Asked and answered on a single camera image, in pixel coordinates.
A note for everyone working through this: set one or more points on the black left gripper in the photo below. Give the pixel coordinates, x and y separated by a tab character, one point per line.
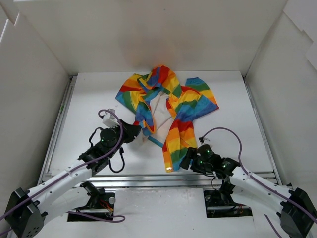
131	131

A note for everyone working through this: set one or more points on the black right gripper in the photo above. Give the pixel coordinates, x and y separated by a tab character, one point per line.
189	158

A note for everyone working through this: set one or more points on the rainbow striped zip jacket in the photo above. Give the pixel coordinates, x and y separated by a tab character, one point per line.
166	109

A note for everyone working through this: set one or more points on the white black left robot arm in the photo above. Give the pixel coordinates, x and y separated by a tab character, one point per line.
28	211

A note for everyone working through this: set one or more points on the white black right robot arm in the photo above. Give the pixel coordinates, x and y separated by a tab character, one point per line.
293	209

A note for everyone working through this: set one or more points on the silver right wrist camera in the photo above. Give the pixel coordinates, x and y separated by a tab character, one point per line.
204	140

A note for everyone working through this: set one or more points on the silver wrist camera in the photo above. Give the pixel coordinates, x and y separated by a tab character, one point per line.
204	140
109	119

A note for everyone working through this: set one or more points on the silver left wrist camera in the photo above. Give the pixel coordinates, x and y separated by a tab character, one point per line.
109	119

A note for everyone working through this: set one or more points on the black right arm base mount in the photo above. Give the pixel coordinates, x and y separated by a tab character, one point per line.
219	203

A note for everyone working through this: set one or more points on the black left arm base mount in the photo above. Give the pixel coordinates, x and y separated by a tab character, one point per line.
98	205

